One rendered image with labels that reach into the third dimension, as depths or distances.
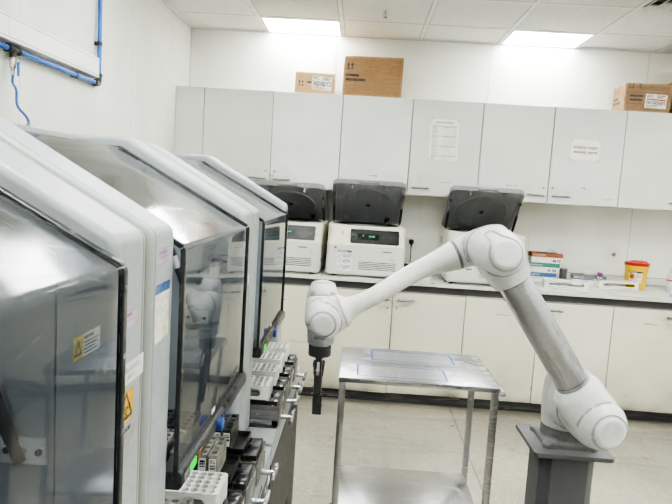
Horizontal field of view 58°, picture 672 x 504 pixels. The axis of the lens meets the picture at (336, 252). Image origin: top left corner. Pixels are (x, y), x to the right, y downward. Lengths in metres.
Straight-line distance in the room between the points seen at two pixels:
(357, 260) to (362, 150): 0.83
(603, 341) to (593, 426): 2.73
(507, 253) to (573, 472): 0.85
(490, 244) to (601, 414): 0.60
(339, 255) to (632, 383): 2.25
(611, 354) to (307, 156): 2.59
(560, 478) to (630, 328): 2.58
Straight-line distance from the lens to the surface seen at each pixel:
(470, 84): 5.02
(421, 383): 2.33
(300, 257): 4.30
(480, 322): 4.43
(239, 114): 4.66
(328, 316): 1.76
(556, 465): 2.26
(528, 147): 4.71
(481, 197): 4.55
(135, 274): 0.91
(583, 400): 2.00
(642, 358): 4.83
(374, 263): 4.29
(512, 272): 1.81
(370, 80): 4.65
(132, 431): 0.97
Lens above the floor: 1.52
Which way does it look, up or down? 6 degrees down
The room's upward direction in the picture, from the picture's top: 4 degrees clockwise
